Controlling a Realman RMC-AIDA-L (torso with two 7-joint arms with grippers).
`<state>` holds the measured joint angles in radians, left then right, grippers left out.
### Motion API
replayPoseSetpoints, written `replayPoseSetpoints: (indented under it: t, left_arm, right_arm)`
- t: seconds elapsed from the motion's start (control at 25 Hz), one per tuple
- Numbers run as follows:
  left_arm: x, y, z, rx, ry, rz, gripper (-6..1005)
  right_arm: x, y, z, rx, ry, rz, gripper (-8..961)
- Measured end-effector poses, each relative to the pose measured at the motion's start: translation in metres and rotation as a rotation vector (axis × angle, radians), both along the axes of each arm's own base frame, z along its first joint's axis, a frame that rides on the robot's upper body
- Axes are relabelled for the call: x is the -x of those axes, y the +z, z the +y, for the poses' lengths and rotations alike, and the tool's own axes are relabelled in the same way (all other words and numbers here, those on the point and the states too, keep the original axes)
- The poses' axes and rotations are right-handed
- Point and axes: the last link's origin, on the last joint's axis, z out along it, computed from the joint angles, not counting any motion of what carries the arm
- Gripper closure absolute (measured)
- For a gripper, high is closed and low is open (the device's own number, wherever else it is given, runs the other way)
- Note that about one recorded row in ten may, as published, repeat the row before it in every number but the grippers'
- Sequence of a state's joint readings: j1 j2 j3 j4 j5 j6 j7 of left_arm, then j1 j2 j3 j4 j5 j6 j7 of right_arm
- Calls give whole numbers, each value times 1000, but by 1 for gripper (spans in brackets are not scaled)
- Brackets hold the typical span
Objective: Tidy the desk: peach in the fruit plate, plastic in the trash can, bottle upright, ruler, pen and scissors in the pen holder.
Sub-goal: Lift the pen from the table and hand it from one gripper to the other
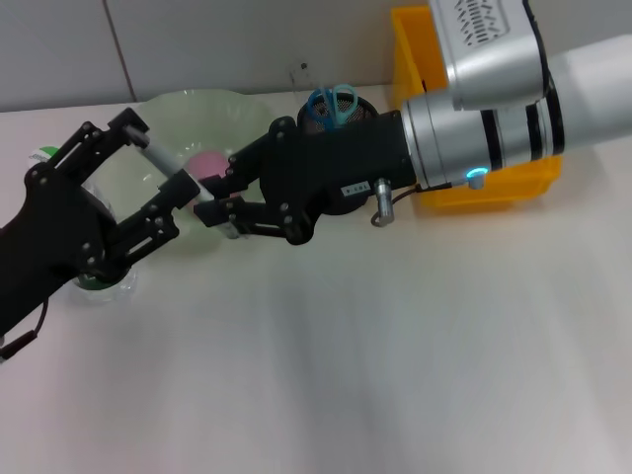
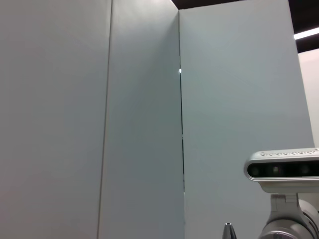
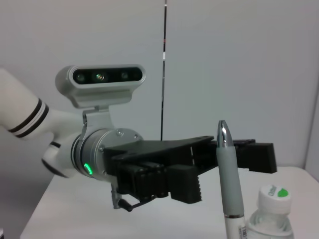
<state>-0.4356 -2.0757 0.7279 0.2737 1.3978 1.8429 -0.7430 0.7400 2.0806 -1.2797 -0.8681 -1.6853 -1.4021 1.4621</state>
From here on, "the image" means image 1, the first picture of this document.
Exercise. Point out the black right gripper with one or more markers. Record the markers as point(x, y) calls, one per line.
point(336, 168)

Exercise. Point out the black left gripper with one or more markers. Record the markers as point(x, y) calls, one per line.
point(49, 237)

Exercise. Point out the silver ballpoint pen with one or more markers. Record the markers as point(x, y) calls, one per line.
point(168, 165)

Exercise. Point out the pink toy peach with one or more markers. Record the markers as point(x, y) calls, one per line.
point(207, 165)

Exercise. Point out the blue scissors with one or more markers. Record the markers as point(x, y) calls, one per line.
point(336, 106)

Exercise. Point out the clear green-label water bottle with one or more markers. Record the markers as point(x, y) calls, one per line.
point(99, 291)

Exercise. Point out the transparent plastic ruler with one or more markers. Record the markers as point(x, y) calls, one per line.
point(303, 81)

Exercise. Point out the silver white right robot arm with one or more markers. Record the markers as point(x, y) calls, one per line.
point(494, 133)

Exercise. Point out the pale green glass fruit plate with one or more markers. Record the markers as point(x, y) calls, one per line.
point(222, 123)

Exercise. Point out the black mesh pen holder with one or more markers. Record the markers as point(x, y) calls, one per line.
point(355, 113)

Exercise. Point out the yellow plastic bin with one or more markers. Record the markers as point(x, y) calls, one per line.
point(484, 190)

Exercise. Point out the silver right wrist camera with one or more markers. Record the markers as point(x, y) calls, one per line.
point(489, 54)

